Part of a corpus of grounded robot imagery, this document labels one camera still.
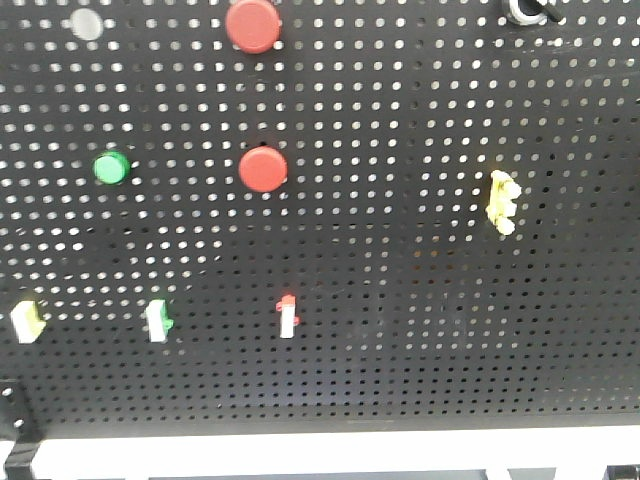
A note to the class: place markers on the middle red push button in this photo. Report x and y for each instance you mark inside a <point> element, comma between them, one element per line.
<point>263,169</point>

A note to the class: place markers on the red push button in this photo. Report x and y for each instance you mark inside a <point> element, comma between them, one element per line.
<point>253,25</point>
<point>263,169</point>

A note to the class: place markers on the black perforated pegboard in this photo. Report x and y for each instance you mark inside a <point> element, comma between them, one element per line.
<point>415,312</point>

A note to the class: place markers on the green push button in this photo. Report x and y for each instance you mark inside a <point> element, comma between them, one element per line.
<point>111,167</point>

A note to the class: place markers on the upper red push button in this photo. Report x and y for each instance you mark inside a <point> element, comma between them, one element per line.
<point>253,25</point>

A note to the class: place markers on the white round button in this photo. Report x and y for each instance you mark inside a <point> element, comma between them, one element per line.
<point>86,24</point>

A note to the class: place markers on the red white rocker switch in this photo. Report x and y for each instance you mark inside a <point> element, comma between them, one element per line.
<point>286,307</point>

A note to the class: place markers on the green white rocker switch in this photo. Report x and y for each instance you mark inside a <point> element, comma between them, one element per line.
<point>158,321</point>

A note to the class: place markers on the yellow white rocker switch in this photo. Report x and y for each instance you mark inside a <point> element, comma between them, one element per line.
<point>27,322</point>

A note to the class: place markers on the black corner bracket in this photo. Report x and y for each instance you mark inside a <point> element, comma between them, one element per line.
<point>19,426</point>

